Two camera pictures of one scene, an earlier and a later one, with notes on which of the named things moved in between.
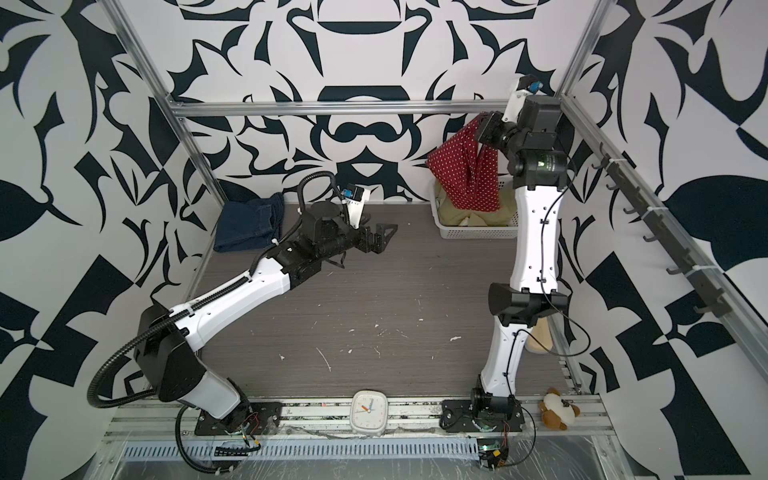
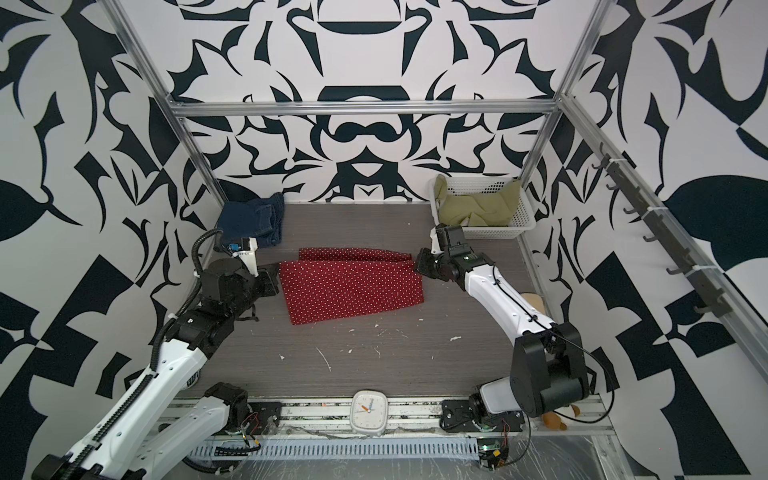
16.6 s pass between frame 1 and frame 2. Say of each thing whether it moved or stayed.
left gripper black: moved
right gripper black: moved
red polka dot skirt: moved
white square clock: stayed
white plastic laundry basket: stayed
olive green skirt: stayed
